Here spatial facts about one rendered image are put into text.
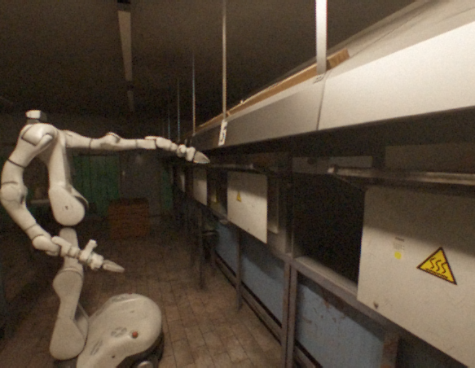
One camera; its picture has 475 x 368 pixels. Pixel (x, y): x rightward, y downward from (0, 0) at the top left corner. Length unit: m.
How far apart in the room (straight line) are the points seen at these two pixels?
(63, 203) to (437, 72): 1.62
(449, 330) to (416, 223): 0.27
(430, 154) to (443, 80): 0.36
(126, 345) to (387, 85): 1.75
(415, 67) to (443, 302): 0.56
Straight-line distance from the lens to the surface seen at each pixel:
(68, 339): 1.88
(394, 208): 0.79
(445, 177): 0.61
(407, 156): 0.90
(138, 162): 6.14
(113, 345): 1.73
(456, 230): 0.73
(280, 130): 0.86
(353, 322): 1.29
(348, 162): 1.00
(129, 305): 2.06
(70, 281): 1.70
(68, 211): 1.57
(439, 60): 0.58
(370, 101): 0.62
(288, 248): 1.45
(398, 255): 0.81
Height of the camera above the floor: 1.41
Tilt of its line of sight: 6 degrees down
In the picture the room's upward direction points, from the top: straight up
